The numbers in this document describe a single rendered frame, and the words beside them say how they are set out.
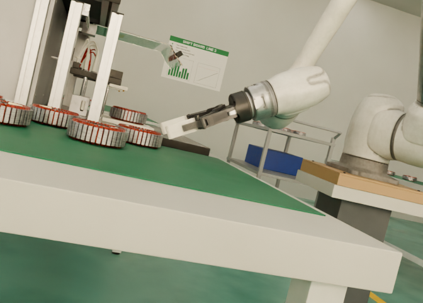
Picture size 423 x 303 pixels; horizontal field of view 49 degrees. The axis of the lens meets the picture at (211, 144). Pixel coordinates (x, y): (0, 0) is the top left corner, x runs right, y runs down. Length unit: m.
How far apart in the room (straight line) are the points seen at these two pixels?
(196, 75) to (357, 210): 5.53
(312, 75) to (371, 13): 6.97
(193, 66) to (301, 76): 5.80
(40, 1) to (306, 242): 0.91
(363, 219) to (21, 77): 1.09
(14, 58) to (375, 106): 1.07
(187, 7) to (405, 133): 5.71
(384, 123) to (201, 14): 5.64
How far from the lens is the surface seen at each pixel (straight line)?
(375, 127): 1.57
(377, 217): 1.61
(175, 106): 6.85
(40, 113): 1.07
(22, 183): 0.46
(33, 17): 1.23
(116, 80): 1.40
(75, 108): 1.39
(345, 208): 1.55
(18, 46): 1.24
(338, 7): 1.32
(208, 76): 6.95
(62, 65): 1.24
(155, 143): 1.07
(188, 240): 0.48
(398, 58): 8.32
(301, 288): 0.61
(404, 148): 1.53
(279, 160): 4.21
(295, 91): 1.13
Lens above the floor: 0.84
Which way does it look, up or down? 3 degrees down
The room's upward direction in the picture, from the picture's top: 14 degrees clockwise
